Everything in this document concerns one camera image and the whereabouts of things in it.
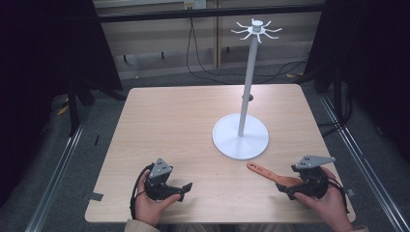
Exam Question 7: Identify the black floor cables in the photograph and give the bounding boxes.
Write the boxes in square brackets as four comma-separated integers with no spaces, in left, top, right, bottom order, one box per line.
[316,72,354,137]

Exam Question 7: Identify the person's right hand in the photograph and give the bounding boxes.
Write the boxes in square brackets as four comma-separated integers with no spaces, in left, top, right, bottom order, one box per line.
[294,166,354,232]

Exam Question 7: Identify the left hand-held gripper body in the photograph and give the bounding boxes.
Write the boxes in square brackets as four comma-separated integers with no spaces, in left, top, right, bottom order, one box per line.
[143,158,184,202]

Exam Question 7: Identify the person's left hand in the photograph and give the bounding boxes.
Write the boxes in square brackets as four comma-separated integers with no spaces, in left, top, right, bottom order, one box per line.
[133,170,182,225]

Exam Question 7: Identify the yellow tape piece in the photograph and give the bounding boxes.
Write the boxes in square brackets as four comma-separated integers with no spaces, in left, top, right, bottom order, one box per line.
[57,103,71,117]

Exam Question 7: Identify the white hook stand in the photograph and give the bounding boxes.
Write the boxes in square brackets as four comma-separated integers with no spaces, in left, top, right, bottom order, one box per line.
[212,17,283,161]

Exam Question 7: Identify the white wall socket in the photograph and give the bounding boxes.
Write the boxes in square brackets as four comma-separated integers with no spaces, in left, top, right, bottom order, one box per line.
[183,0,207,11]

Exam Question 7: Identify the brown wooden spatula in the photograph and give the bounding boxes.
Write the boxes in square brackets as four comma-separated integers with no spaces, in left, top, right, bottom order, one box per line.
[247,161,305,189]

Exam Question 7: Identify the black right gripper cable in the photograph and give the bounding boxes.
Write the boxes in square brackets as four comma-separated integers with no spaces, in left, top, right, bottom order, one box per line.
[327,178,351,214]

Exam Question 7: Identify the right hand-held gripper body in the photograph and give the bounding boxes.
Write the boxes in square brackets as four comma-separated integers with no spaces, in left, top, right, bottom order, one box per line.
[291,156,337,199]

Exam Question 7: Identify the metal floor rail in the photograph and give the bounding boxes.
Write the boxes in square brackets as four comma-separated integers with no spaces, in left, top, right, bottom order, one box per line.
[318,94,410,232]
[24,121,87,232]

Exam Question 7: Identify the black horizontal bar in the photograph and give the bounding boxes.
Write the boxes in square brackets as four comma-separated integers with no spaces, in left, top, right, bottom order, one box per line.
[96,4,325,24]

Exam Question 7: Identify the black stand leg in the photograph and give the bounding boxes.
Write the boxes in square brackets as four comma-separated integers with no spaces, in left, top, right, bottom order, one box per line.
[67,86,80,137]

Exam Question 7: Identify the black curtain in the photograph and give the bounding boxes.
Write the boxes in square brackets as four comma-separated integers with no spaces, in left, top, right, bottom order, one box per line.
[0,0,124,208]
[304,0,410,163]

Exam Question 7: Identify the black hanging cable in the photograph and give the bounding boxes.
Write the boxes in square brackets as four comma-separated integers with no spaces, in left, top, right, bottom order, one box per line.
[186,16,308,86]

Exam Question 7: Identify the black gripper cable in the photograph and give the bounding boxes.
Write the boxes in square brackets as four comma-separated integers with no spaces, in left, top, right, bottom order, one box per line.
[129,162,156,220]
[327,178,351,214]

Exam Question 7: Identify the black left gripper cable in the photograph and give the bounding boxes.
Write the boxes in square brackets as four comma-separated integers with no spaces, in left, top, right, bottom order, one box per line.
[129,162,156,220]

